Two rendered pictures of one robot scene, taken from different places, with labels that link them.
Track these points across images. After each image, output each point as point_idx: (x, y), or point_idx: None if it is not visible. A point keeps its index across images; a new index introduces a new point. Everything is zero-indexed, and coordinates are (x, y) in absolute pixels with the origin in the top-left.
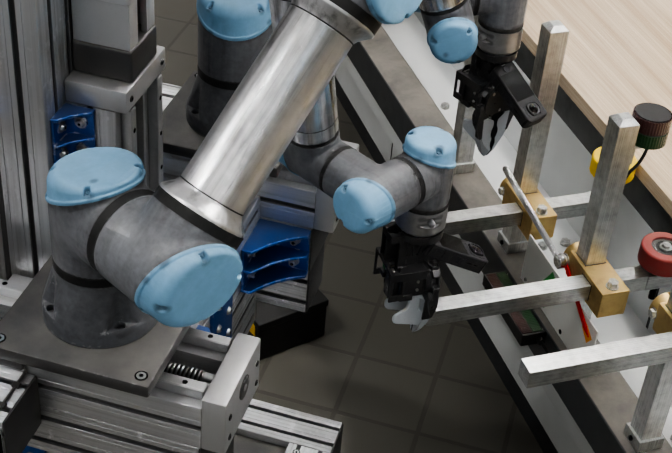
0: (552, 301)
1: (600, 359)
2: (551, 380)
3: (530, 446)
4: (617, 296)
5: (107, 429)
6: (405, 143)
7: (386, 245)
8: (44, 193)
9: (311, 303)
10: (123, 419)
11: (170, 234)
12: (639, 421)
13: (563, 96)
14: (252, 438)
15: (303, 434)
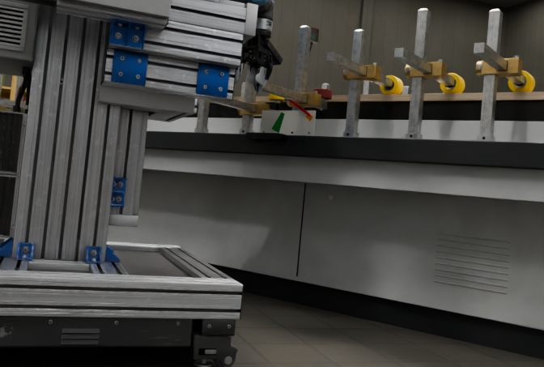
0: (297, 97)
1: (349, 59)
2: (338, 61)
3: (244, 292)
4: (318, 96)
5: (197, 29)
6: None
7: (252, 38)
8: None
9: None
10: (207, 21)
11: None
12: (350, 125)
13: (233, 108)
14: (138, 250)
15: (163, 246)
